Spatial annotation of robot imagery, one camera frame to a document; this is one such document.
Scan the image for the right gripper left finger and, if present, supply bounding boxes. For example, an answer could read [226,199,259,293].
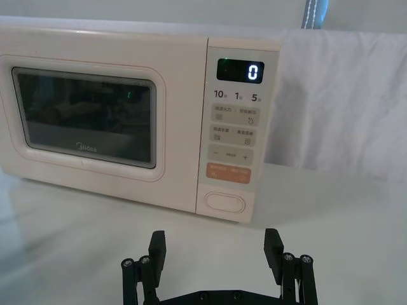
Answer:
[120,229,167,305]

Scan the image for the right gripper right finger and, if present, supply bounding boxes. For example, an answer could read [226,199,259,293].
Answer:
[263,227,319,305]

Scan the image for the cream microwave oven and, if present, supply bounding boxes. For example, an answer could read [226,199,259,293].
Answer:
[0,15,282,225]

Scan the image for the white table cloth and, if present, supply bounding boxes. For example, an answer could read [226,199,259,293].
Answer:
[0,158,407,305]

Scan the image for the oven control panel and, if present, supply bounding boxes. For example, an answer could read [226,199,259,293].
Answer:
[196,37,282,224]

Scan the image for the white curtain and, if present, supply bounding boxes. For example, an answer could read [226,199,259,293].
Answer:
[0,0,407,186]

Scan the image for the grey striped post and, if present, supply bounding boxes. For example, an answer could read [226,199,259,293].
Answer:
[298,0,330,31]

